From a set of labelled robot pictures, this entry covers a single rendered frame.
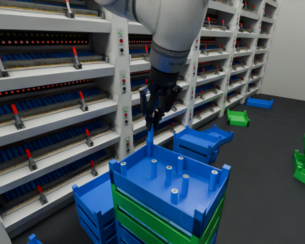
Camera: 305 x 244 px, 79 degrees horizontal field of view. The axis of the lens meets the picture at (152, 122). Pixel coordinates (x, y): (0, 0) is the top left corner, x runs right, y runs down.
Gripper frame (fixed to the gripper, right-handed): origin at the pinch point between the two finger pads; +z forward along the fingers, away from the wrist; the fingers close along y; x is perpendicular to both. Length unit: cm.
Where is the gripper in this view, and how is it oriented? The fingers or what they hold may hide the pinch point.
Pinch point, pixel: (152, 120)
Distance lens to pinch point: 60.5
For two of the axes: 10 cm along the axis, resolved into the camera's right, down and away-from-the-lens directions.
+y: 9.2, -1.6, 3.5
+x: -3.5, -7.2, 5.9
